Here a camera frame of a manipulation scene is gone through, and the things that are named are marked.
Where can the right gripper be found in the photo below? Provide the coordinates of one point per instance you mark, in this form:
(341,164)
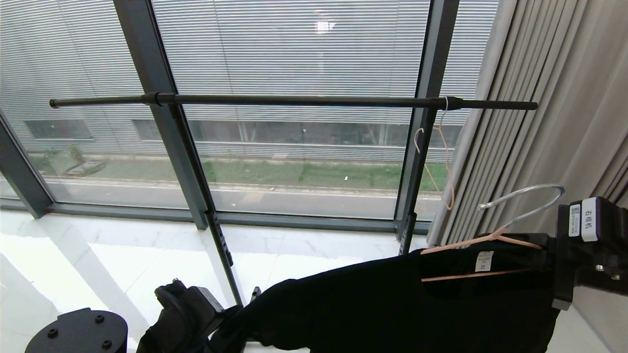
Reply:
(598,274)

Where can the pink clothes hanger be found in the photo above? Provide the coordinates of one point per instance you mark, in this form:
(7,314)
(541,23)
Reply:
(448,157)
(471,275)

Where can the black garment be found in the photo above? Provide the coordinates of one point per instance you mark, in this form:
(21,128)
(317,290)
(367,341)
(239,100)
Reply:
(368,304)

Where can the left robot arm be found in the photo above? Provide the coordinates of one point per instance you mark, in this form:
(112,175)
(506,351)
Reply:
(73,333)

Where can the black clothes rack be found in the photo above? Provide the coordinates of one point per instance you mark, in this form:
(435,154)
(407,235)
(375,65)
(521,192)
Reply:
(294,100)

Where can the beige curtain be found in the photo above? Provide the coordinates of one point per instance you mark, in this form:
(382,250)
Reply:
(549,98)

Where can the window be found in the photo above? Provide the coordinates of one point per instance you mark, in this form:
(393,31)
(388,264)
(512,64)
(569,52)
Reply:
(294,49)

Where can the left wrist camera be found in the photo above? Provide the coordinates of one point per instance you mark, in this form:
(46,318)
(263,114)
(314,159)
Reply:
(203,306)

